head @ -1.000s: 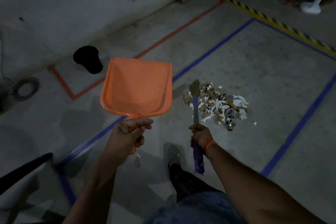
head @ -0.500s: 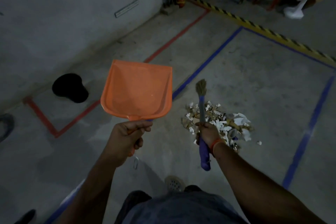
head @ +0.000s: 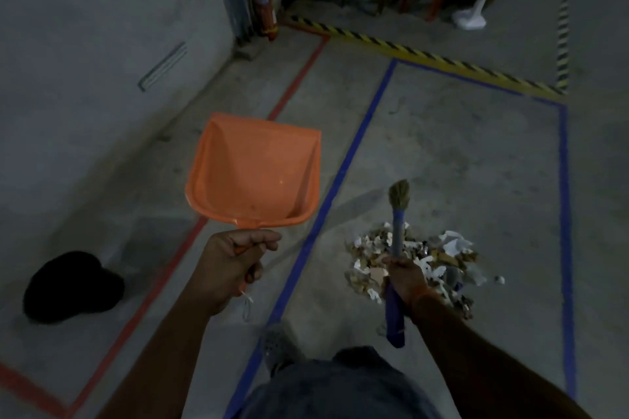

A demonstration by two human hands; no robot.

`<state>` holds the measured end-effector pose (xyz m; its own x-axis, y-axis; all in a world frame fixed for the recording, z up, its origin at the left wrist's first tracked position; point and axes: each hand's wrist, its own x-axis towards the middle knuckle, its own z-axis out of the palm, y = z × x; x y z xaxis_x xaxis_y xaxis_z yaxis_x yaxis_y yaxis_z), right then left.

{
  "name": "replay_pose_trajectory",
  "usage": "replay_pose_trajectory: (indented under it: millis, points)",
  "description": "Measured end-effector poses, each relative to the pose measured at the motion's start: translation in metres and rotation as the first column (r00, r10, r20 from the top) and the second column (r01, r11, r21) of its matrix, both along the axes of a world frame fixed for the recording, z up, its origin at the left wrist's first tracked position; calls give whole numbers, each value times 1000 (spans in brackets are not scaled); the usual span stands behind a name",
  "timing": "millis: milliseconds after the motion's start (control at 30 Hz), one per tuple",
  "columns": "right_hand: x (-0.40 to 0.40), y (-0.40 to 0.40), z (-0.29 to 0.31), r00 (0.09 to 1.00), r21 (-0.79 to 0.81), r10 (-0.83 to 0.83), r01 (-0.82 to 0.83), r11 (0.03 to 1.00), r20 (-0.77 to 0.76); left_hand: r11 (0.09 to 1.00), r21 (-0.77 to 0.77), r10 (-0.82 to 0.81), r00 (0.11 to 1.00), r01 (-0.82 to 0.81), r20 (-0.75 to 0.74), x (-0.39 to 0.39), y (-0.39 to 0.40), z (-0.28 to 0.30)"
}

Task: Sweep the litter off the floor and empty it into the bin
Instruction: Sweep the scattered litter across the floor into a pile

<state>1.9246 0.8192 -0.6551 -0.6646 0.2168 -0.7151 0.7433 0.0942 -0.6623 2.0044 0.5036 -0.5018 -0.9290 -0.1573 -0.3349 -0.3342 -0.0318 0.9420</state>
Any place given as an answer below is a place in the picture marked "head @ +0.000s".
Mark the pile of paper scraps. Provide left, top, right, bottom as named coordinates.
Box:
left=343, top=222, right=506, bottom=321

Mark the person's right hand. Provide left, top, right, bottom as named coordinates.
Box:
left=382, top=256, right=429, bottom=314

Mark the wall vent grille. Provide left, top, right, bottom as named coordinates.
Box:
left=137, top=42, right=189, bottom=92

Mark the red fire extinguisher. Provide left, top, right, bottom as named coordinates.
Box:
left=250, top=0, right=278, bottom=41

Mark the grass broom with metal handle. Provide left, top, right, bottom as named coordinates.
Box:
left=383, top=179, right=411, bottom=350

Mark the person's left forearm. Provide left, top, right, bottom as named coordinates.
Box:
left=96, top=295, right=222, bottom=419

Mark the orange plastic dustpan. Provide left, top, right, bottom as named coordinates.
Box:
left=184, top=112, right=323, bottom=321

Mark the blue patterned shirt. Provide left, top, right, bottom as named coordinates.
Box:
left=238, top=346, right=443, bottom=419

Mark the person's left hand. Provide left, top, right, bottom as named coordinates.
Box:
left=189, top=228, right=282, bottom=319

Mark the grey perforated clog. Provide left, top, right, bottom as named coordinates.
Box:
left=263, top=325, right=305, bottom=375

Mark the black bucket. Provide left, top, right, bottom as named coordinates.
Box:
left=23, top=250, right=125, bottom=325

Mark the person's right forearm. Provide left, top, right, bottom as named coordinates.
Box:
left=410, top=293, right=590, bottom=419

